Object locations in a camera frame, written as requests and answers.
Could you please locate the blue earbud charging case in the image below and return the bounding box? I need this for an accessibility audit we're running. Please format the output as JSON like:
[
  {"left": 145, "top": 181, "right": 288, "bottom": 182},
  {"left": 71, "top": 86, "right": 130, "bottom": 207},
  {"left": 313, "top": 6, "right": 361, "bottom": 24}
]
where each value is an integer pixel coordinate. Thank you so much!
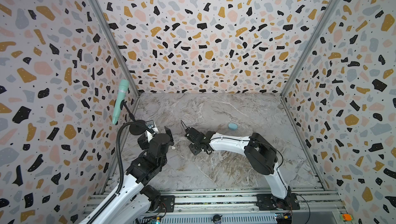
[{"left": 228, "top": 123, "right": 238, "bottom": 130}]

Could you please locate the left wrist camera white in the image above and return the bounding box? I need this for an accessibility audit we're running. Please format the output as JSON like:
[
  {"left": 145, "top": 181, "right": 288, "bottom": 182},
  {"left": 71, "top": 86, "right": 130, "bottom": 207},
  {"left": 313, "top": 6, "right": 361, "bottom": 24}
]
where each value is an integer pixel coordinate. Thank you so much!
[{"left": 145, "top": 120, "right": 159, "bottom": 134}]

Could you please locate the black microphone stand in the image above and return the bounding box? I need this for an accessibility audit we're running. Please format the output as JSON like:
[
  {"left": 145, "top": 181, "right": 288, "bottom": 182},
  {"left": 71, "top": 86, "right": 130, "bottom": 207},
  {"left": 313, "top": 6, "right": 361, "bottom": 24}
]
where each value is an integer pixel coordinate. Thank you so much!
[{"left": 120, "top": 100, "right": 146, "bottom": 135}]

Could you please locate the orange button box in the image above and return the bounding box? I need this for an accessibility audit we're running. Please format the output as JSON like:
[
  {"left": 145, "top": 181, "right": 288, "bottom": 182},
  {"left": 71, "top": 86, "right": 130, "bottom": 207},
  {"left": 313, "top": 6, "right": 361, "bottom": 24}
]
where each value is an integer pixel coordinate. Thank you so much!
[{"left": 340, "top": 214, "right": 354, "bottom": 222}]

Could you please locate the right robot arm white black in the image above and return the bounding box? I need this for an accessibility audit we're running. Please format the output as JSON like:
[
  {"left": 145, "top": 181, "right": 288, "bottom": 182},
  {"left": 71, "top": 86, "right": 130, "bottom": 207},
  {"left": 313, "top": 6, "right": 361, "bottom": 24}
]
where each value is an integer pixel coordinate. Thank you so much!
[{"left": 185, "top": 127, "right": 300, "bottom": 212}]

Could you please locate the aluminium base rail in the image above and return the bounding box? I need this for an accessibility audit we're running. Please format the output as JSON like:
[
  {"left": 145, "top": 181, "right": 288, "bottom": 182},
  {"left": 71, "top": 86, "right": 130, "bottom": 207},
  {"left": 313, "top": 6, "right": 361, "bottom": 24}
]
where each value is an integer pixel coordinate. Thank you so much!
[{"left": 86, "top": 188, "right": 346, "bottom": 224}]

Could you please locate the mint green microphone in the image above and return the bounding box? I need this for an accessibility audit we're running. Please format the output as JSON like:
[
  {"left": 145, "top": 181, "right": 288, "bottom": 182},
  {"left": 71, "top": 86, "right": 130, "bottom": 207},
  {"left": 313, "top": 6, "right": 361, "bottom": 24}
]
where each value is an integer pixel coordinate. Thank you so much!
[{"left": 112, "top": 79, "right": 129, "bottom": 125}]

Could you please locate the black knob on rail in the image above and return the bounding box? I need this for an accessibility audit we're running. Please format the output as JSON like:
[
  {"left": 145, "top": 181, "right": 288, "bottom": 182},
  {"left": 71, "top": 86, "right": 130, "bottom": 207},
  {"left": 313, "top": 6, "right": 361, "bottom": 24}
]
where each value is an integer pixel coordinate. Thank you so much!
[{"left": 212, "top": 214, "right": 222, "bottom": 224}]

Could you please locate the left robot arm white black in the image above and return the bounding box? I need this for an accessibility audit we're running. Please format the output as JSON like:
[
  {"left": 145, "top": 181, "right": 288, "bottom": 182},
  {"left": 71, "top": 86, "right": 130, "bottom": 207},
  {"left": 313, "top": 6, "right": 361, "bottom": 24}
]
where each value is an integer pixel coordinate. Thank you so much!
[{"left": 82, "top": 122, "right": 174, "bottom": 224}]

